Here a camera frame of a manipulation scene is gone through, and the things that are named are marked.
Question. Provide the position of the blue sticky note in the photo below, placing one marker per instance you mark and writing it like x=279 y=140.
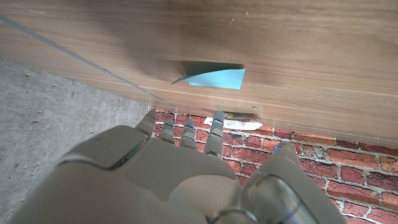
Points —
x=220 y=79

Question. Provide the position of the red brick printed backdrop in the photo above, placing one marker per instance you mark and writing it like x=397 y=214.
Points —
x=342 y=174

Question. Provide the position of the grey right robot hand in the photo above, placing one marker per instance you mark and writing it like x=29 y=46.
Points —
x=168 y=180

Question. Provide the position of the white plastic package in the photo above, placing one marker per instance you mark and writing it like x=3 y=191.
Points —
x=239 y=125

